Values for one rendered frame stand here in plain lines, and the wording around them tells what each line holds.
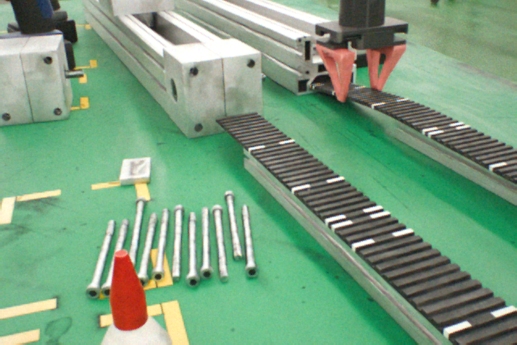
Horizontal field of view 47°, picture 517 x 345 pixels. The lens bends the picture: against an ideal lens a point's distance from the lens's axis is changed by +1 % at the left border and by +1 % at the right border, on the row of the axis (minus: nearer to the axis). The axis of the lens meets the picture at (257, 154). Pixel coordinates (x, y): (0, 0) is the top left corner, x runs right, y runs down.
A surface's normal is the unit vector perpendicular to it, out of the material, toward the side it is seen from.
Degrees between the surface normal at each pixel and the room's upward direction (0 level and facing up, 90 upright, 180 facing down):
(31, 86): 90
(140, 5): 90
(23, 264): 0
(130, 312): 90
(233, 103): 90
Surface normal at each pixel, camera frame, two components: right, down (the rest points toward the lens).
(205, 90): 0.39, 0.36
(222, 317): -0.04, -0.92
